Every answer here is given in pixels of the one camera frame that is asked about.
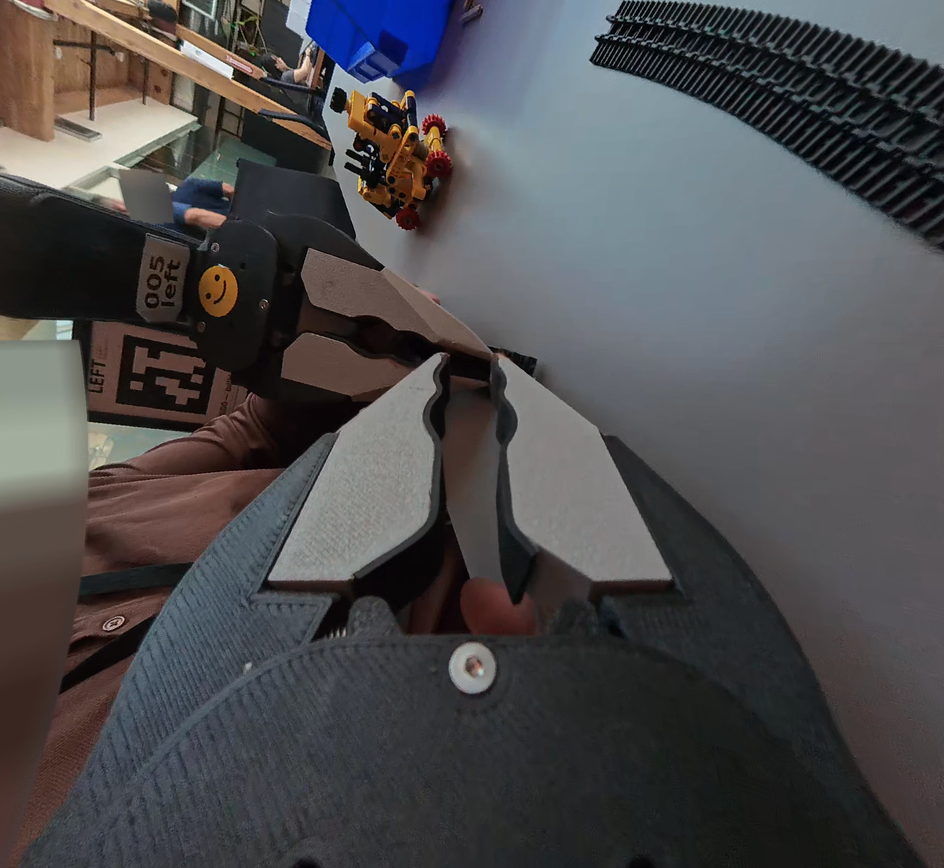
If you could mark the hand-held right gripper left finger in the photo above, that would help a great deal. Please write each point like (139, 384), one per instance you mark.
(354, 492)

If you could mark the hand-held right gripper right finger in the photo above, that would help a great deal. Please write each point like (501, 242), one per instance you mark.
(575, 499)

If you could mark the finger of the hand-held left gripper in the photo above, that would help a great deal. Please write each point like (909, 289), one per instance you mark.
(361, 289)
(332, 370)

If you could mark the yellow lego bulldozer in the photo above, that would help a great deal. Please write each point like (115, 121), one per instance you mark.
(391, 160)

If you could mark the person's left forearm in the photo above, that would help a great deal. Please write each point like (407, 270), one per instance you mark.
(243, 433)

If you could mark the black office chair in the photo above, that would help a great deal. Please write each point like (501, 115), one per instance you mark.
(287, 145)
(295, 193)

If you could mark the person's brown shirt torso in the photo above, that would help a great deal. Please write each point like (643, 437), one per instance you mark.
(147, 529)

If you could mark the wooden counter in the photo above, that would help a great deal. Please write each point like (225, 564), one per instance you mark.
(147, 46)

